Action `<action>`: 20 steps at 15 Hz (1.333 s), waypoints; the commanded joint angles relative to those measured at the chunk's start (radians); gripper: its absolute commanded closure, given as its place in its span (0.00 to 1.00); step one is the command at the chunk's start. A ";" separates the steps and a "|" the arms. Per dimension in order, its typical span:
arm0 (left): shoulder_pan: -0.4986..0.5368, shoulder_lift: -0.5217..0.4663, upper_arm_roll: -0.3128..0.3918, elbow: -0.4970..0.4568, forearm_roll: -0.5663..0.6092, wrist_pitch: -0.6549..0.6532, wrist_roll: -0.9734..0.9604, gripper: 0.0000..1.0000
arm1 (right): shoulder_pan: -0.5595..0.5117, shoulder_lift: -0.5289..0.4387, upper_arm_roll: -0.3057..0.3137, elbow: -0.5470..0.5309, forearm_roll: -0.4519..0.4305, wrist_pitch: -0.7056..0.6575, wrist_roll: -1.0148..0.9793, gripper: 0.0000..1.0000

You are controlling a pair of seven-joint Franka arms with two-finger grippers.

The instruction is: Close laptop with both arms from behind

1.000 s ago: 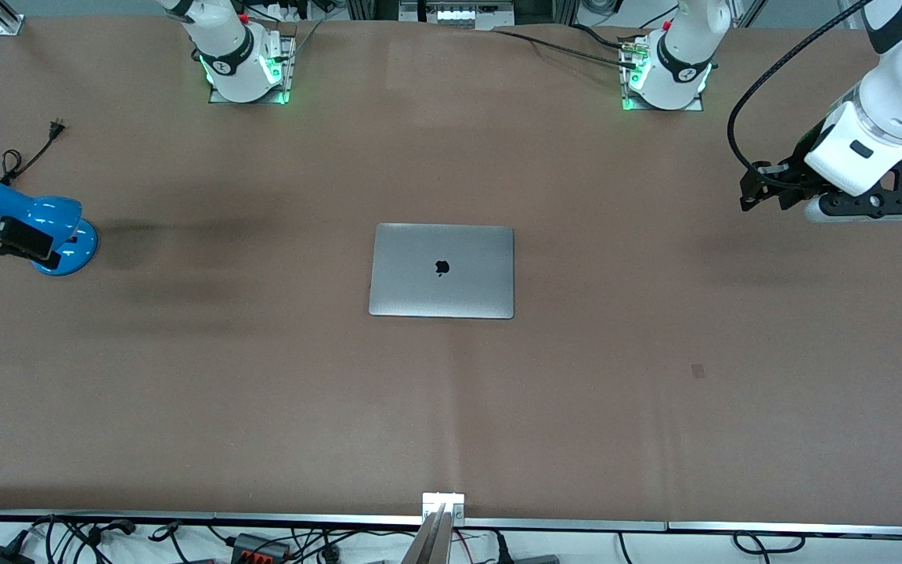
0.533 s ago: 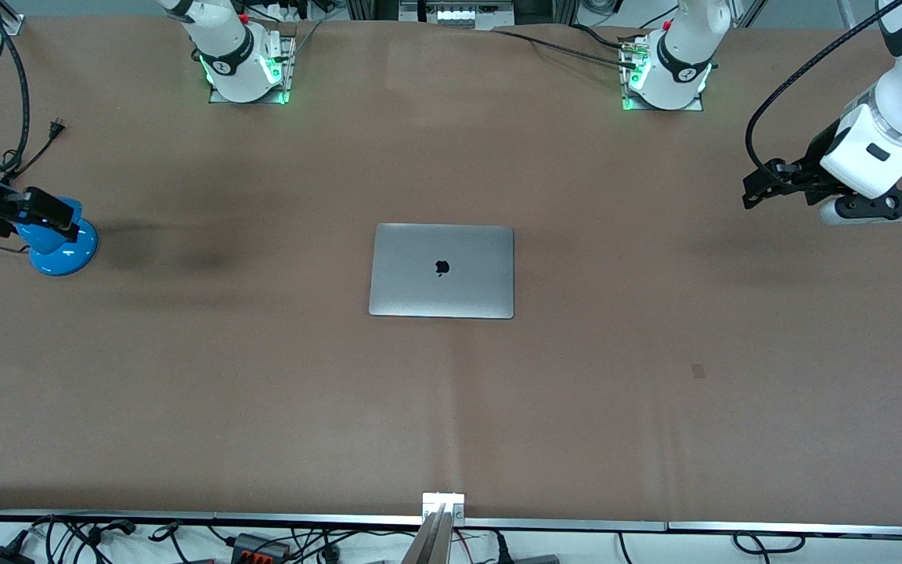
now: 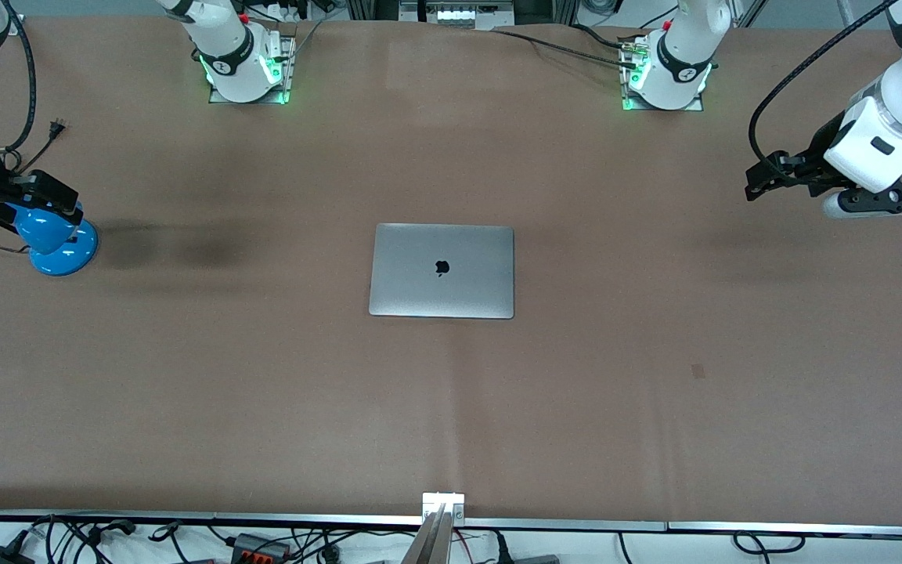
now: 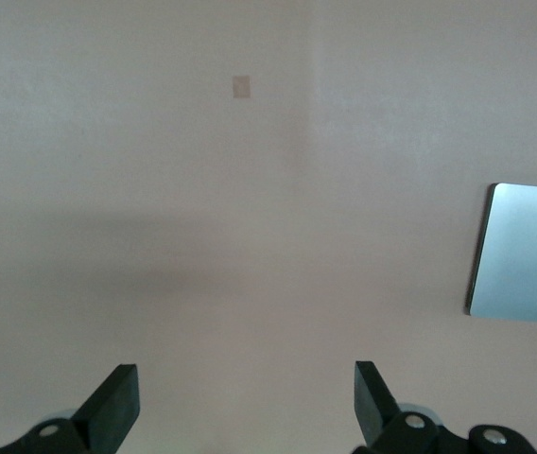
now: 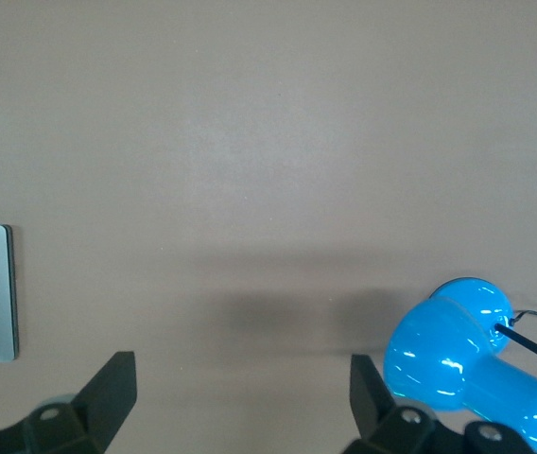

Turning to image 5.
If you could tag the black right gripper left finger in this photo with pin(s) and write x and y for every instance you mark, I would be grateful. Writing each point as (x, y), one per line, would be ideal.
(103, 402)

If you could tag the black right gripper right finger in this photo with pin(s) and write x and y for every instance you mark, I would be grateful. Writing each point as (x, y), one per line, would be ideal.
(372, 416)

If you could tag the blue desk lamp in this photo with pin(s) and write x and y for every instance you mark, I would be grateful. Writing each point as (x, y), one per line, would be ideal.
(438, 359)

